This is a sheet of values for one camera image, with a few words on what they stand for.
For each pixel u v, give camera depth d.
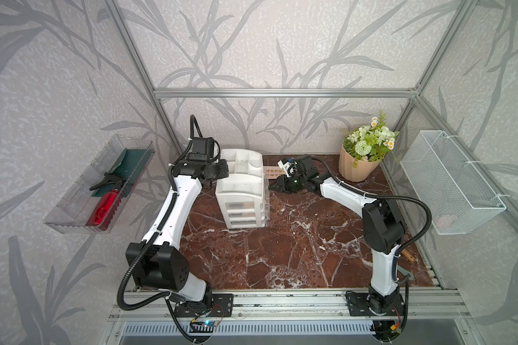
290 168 0.83
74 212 0.60
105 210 0.58
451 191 0.62
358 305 0.73
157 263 0.41
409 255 0.84
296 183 0.79
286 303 0.75
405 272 0.81
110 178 0.66
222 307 0.72
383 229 0.52
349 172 1.03
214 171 0.68
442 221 0.72
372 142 0.83
